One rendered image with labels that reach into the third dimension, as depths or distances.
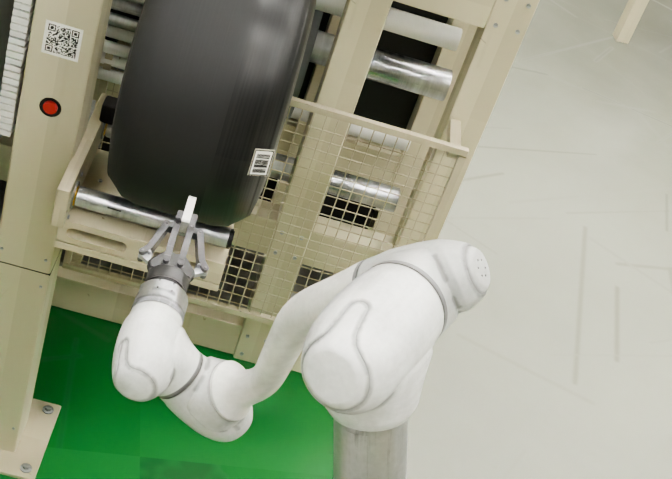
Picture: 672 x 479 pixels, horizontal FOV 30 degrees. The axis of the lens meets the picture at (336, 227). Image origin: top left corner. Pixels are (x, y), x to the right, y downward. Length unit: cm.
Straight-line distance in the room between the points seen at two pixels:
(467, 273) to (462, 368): 235
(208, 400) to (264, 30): 70
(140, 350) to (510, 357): 226
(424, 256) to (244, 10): 84
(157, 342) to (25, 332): 103
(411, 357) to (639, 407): 269
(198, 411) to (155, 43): 69
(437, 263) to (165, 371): 57
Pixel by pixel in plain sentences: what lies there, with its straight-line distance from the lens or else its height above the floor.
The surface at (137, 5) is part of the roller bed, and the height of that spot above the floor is 112.
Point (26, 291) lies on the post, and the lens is 296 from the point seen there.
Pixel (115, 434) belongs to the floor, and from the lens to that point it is 344.
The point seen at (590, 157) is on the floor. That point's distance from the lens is 538.
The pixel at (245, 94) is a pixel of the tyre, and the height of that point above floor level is 133.
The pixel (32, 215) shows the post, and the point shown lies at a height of 77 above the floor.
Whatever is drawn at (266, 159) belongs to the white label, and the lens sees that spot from 238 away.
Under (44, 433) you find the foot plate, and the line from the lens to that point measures 340.
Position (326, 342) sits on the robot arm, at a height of 153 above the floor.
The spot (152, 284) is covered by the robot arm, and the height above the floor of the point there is 114.
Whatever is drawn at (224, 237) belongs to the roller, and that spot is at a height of 91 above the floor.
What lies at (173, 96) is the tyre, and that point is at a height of 129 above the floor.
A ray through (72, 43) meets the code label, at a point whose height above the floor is 122.
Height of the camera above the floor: 253
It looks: 35 degrees down
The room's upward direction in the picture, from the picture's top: 20 degrees clockwise
